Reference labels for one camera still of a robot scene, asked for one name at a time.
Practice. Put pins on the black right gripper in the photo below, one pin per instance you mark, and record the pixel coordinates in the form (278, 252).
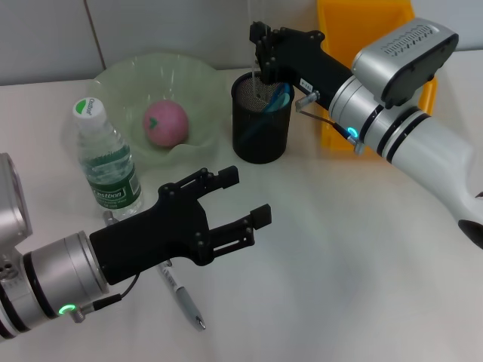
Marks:
(309, 64)

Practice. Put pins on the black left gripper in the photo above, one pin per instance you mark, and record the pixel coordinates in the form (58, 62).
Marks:
(158, 237)

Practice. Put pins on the transparent plastic ruler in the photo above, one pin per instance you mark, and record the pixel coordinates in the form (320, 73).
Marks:
(256, 81)

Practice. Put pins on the blue scissors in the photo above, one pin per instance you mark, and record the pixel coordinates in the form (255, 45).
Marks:
(279, 102)

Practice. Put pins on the pink peach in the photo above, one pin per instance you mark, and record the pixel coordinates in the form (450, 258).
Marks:
(166, 124)

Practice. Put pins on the clear green-label water bottle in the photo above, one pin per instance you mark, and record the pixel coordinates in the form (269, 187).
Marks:
(109, 181)

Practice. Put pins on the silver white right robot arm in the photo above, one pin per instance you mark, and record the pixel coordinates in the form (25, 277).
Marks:
(426, 143)

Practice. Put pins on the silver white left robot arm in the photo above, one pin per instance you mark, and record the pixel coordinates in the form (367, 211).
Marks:
(56, 271)

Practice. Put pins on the black mesh pen holder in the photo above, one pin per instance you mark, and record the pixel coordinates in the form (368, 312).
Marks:
(260, 143)

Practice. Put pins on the pale green glass fruit bowl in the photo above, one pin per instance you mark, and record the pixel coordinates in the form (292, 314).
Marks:
(177, 75)

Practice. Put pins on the yellow plastic bin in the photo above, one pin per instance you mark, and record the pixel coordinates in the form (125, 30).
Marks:
(339, 15)

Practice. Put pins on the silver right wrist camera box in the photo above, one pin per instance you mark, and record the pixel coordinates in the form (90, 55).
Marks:
(403, 56)

